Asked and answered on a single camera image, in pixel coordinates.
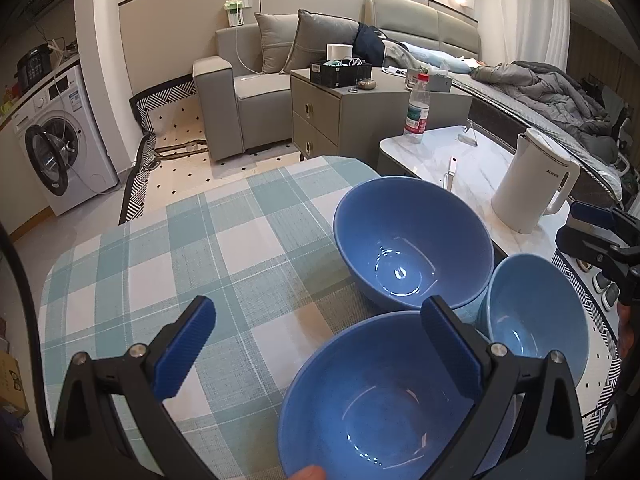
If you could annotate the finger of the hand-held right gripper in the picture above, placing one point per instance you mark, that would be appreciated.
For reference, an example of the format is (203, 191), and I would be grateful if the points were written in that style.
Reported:
(592, 215)
(585, 247)

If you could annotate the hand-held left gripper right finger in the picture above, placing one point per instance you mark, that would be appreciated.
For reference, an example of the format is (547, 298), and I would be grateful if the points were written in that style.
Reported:
(450, 350)

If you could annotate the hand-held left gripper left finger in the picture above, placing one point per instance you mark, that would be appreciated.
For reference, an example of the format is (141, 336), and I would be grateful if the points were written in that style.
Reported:
(185, 345)

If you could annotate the blue bowl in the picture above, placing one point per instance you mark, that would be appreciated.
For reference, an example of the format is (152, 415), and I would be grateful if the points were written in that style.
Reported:
(400, 230)
(380, 400)
(540, 305)

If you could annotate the person's left hand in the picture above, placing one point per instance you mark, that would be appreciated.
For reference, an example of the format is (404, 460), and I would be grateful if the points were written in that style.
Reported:
(307, 474)

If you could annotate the white electric kettle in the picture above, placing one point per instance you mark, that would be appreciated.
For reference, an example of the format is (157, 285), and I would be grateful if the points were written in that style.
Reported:
(530, 180)

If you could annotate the teal checked tablecloth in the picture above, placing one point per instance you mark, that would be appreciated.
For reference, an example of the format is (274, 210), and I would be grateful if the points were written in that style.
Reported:
(150, 270)

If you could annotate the grey blanket on bed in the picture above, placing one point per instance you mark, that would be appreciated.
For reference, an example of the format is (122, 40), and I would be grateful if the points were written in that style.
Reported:
(550, 95)

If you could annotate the white marble side table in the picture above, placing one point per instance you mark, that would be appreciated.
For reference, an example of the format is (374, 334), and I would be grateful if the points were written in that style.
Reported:
(475, 160)

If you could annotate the small clear stand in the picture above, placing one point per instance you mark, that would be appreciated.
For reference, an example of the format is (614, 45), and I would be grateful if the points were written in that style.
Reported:
(467, 136)

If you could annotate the small white stick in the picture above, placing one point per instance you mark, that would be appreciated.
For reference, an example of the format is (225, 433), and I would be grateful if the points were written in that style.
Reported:
(450, 172)

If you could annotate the cardboard box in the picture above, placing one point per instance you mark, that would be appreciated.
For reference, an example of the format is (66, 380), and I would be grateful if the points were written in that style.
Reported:
(12, 385)

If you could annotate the tissue box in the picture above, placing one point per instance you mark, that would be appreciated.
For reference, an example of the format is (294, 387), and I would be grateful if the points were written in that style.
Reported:
(441, 83)

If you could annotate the clear water bottle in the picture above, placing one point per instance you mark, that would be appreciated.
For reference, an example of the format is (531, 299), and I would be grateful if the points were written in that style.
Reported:
(416, 115)

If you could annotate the white washing machine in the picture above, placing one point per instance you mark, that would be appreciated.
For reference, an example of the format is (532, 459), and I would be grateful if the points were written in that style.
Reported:
(85, 160)

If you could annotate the white curtain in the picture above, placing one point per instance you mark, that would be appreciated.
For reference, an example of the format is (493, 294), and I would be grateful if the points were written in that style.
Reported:
(525, 10)

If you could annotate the black and white rug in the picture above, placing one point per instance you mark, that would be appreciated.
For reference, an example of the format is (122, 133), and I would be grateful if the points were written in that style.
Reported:
(175, 125)

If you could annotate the beige bed headboard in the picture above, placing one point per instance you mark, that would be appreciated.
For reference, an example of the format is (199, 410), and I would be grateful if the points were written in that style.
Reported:
(425, 25)

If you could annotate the grey bedside cabinet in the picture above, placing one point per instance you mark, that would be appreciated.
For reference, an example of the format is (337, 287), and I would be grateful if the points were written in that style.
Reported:
(360, 110)

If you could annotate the grey sofa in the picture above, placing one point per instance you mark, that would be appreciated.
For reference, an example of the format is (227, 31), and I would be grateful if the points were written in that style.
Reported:
(250, 90)

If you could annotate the dark blue garment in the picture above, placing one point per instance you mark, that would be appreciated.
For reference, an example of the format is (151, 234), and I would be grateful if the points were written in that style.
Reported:
(369, 42)

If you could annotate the black tray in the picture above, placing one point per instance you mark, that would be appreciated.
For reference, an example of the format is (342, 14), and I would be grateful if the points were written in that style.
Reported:
(335, 77)

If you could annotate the black pressure cooker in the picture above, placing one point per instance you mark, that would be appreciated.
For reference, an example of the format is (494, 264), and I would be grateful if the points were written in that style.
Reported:
(35, 67)

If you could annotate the grey cushion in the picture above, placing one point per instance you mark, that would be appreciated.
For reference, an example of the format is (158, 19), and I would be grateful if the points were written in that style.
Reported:
(320, 40)
(275, 40)

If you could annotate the green and white device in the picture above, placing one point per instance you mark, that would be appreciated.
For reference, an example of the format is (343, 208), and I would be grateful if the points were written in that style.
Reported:
(235, 12)

